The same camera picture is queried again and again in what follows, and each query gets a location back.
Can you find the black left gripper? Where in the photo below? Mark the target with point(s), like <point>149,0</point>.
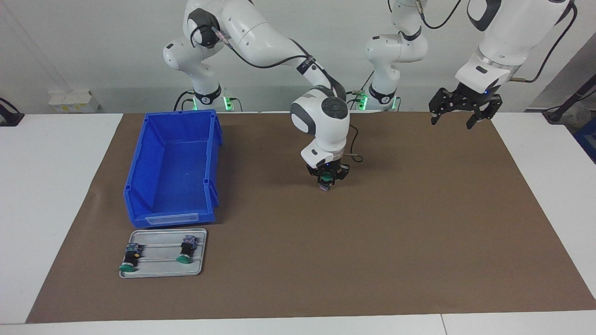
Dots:
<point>468,98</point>

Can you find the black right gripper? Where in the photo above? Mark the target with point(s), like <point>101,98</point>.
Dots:
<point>321,168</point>

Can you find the green push button switch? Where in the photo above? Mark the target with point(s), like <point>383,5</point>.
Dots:
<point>328,177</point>
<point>129,258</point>
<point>187,251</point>

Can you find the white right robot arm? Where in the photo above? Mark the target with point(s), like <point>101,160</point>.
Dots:
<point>260,37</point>

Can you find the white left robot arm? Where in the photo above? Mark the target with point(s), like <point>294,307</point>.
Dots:
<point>517,32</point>

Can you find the brown paper table mat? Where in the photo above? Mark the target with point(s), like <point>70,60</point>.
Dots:
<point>372,256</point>

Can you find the black stand pole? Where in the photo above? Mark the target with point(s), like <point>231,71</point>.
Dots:
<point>575,95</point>

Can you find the blue crate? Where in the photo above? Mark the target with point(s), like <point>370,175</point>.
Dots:
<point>587,139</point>

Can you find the blue plastic storage bin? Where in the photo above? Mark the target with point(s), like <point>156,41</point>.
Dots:
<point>172,177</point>

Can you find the silver metal tray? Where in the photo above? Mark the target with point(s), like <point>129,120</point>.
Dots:
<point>158,269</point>

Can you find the small white box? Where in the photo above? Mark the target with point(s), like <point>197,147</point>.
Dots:
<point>72,100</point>

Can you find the black clamp mount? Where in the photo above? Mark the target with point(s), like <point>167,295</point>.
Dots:
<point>9,118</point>

